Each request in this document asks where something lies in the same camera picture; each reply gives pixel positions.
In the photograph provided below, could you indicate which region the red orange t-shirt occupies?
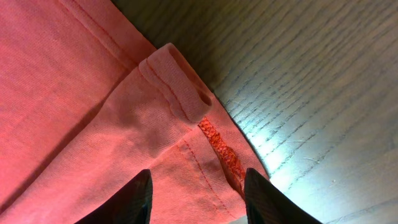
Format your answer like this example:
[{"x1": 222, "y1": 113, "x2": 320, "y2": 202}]
[{"x1": 1, "y1": 1, "x2": 262, "y2": 223}]

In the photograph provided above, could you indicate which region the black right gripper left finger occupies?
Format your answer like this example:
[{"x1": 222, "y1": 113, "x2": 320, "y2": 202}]
[{"x1": 77, "y1": 169, "x2": 153, "y2": 224}]

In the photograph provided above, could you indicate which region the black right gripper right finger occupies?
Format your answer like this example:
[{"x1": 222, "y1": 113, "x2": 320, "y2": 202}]
[{"x1": 244, "y1": 168, "x2": 321, "y2": 224}]

